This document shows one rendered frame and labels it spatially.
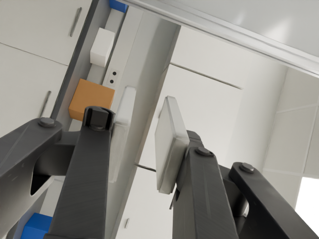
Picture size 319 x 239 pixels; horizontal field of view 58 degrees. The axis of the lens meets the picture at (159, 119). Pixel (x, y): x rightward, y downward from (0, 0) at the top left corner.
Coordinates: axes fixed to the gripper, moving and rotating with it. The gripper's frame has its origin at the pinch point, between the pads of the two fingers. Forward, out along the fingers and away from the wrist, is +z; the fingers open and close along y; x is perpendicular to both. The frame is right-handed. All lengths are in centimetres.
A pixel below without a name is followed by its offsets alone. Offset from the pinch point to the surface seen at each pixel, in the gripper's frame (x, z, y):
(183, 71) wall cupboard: -29, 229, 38
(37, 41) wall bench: -29, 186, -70
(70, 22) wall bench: -12, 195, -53
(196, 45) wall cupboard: -6, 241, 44
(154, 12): 7, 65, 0
